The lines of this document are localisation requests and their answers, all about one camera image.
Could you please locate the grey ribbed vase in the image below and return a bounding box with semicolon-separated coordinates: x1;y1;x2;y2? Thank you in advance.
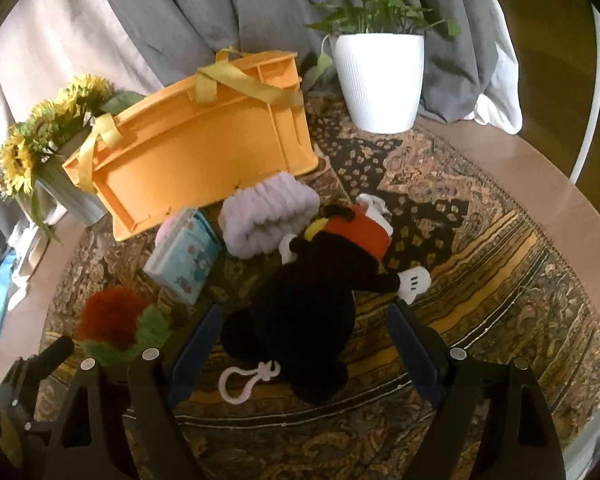
15;130;108;227

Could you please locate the grey curtain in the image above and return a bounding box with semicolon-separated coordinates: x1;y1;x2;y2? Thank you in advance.
87;0;498;126

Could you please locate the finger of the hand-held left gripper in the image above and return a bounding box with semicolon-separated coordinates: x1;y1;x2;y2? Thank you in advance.
0;335;76;441

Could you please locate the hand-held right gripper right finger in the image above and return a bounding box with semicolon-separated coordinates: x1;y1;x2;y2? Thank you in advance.
387;300;566;480

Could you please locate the printed tissue pack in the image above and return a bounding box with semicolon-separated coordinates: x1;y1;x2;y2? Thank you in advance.
144;208;223;306

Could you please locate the orange plastic crate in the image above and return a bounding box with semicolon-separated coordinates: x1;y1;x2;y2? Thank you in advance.
61;50;318;242

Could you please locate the blue cloth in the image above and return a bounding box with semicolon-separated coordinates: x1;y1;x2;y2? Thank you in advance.
0;250;31;351

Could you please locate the patterned rug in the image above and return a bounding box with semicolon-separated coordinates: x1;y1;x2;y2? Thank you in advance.
32;92;600;480

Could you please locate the lilac fluffy towel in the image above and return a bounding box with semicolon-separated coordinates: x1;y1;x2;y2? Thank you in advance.
218;171;321;259

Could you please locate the beige curtain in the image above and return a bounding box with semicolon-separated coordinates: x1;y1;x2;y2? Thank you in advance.
0;0;166;171

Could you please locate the sunflower bouquet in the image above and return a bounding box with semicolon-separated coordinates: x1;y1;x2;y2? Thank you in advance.
0;75;146;243

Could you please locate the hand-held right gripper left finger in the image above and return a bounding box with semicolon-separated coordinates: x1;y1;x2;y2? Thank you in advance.
45;302;223;480

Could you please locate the white sheer curtain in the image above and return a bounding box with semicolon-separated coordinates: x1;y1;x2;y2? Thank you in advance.
472;0;523;135

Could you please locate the white curved tube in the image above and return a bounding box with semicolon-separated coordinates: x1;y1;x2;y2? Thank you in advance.
570;2;600;183

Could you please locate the red and green plush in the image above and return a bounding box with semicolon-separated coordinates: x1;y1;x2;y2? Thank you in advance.
77;287;173;366

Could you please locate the black mouse plush toy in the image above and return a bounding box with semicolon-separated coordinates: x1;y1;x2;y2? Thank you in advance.
220;194;432;406

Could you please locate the potted green plant white pot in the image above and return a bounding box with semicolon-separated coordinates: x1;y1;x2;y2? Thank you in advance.
300;0;463;134

